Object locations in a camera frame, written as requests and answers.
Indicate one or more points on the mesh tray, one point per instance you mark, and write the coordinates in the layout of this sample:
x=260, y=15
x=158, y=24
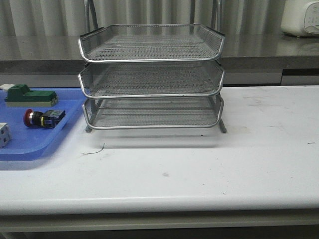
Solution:
x=165, y=112
x=157, y=79
x=151, y=43

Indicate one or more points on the red emergency stop button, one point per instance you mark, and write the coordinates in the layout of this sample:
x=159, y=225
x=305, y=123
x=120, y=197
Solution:
x=48, y=119

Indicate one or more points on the grey back counter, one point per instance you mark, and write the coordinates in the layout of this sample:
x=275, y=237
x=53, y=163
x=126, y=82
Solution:
x=248, y=60

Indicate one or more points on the blue plastic tray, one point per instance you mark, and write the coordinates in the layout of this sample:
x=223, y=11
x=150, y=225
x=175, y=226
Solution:
x=29, y=143

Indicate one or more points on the green electrical module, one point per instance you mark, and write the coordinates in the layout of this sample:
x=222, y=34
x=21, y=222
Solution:
x=22, y=96

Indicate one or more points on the white circuit breaker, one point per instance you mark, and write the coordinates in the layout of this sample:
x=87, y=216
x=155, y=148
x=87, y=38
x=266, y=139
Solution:
x=5, y=135

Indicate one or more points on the white appliance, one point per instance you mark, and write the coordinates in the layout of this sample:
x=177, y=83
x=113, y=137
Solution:
x=301, y=18

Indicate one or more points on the silver rack frame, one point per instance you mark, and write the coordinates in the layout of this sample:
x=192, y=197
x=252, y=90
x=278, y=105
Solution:
x=91, y=21

